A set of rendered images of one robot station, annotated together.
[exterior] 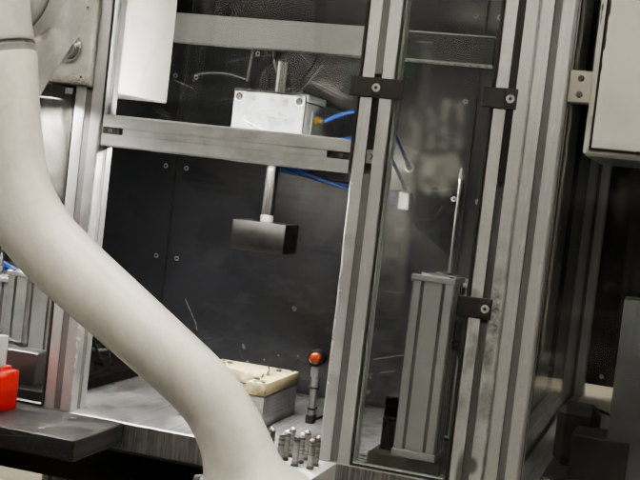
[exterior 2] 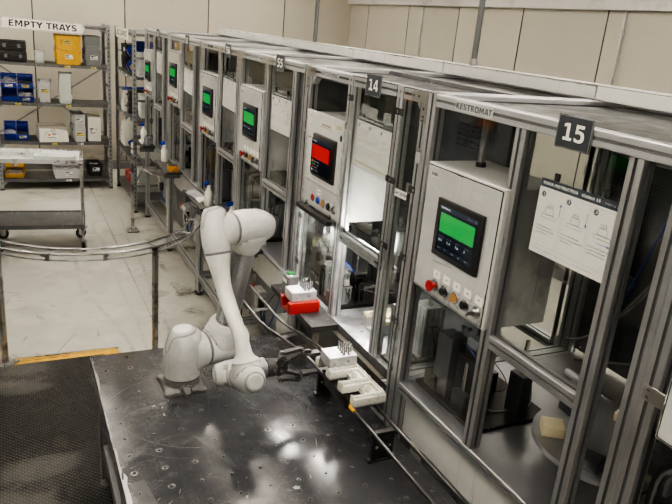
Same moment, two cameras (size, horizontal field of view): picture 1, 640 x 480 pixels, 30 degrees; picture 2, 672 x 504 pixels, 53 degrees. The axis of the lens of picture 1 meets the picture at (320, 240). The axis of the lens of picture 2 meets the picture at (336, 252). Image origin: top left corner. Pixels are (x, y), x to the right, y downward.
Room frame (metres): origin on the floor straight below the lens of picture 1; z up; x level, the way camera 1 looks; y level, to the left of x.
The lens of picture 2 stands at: (-0.37, -1.76, 2.22)
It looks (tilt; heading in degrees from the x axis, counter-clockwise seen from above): 19 degrees down; 46
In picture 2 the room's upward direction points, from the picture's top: 5 degrees clockwise
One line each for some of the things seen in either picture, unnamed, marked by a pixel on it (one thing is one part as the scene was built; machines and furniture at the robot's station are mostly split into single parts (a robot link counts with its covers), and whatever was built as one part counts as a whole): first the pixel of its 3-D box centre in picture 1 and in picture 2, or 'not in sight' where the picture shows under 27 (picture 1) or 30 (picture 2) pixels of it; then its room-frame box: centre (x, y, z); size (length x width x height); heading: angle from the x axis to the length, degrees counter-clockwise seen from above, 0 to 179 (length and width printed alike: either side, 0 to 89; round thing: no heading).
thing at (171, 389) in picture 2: not in sight; (182, 381); (0.97, 0.49, 0.71); 0.22 x 0.18 x 0.06; 73
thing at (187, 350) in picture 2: not in sight; (184, 350); (0.99, 0.51, 0.85); 0.18 x 0.16 x 0.22; 179
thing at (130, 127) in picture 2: not in sight; (145, 116); (3.51, 5.67, 1.00); 1.30 x 0.51 x 2.00; 73
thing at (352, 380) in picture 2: not in sight; (348, 383); (1.40, -0.10, 0.84); 0.36 x 0.14 x 0.10; 73
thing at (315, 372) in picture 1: (314, 388); not in sight; (1.80, -0.02, 0.96); 0.03 x 0.03 x 0.12; 73
